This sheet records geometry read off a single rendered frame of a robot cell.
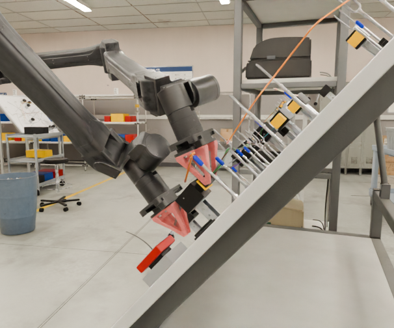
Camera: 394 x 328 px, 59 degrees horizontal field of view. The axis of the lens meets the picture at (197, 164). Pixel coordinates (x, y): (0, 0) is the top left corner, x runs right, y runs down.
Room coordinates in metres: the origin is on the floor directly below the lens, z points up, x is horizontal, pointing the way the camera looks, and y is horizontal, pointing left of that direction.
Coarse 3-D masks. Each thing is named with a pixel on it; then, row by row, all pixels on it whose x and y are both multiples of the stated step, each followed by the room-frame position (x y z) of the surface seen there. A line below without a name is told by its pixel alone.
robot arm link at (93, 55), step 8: (80, 48) 1.13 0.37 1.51; (88, 48) 1.11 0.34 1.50; (96, 48) 1.10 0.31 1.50; (104, 48) 1.04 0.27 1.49; (40, 56) 1.08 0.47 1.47; (48, 56) 1.08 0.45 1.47; (56, 56) 1.09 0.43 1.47; (64, 56) 1.09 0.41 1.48; (72, 56) 1.10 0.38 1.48; (80, 56) 1.10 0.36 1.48; (88, 56) 1.10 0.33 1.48; (96, 56) 1.11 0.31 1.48; (48, 64) 1.09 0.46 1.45; (56, 64) 1.10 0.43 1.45; (64, 64) 1.10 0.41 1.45; (72, 64) 1.11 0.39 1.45; (80, 64) 1.11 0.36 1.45; (88, 64) 1.12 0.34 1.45; (96, 64) 1.12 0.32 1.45; (104, 64) 1.06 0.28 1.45; (0, 80) 1.09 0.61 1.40; (8, 80) 1.09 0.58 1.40
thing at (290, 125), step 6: (282, 108) 1.18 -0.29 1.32; (276, 114) 1.15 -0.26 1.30; (282, 114) 1.14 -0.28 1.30; (288, 114) 1.16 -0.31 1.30; (270, 120) 1.16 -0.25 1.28; (288, 120) 1.13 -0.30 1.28; (282, 126) 1.15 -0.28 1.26; (288, 126) 1.18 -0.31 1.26; (294, 126) 1.15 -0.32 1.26; (294, 132) 1.17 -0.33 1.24; (300, 132) 1.15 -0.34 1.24
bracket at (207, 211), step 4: (204, 200) 0.70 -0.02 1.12; (200, 204) 0.69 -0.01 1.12; (204, 204) 0.69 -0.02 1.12; (208, 204) 0.70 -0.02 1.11; (200, 208) 0.69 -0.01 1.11; (204, 208) 0.69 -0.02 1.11; (208, 208) 0.68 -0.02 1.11; (212, 208) 0.70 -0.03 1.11; (204, 212) 0.69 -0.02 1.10; (208, 212) 0.68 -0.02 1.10; (212, 212) 0.68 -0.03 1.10; (216, 212) 0.70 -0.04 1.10; (208, 216) 0.68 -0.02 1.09; (212, 216) 0.68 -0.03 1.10; (216, 216) 0.68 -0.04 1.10
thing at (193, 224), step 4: (192, 212) 1.06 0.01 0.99; (196, 212) 1.05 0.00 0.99; (188, 216) 1.02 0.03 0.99; (192, 216) 1.02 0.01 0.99; (196, 216) 1.05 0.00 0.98; (188, 220) 1.02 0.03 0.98; (192, 220) 1.04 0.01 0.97; (192, 224) 1.03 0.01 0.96; (196, 224) 1.04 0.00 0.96; (192, 228) 1.03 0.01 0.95; (196, 228) 1.03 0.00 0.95; (200, 228) 1.04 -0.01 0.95; (196, 232) 1.03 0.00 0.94
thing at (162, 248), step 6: (168, 240) 0.49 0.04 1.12; (174, 240) 0.50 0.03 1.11; (156, 246) 0.46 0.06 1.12; (162, 246) 0.46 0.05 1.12; (168, 246) 0.48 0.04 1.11; (150, 252) 0.46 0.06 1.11; (156, 252) 0.46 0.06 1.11; (162, 252) 0.46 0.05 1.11; (144, 258) 0.46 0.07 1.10; (150, 258) 0.46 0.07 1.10; (156, 258) 0.47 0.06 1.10; (138, 264) 0.47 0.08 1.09; (144, 264) 0.46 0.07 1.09; (150, 264) 0.47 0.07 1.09; (138, 270) 0.47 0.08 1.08; (144, 270) 0.46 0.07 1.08
